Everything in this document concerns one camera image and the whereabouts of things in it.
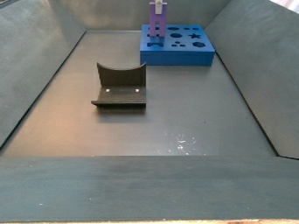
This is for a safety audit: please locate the dark curved cradle stand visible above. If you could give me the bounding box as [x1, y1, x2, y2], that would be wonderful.
[90, 64, 145, 108]

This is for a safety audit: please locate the blue foam shape-sorter block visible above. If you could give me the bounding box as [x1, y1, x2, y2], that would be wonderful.
[140, 24, 214, 67]

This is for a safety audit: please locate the purple double-square peg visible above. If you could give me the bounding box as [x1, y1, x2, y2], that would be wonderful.
[149, 1, 166, 38]

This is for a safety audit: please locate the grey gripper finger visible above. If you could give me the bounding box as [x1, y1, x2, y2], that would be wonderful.
[153, 0, 164, 15]

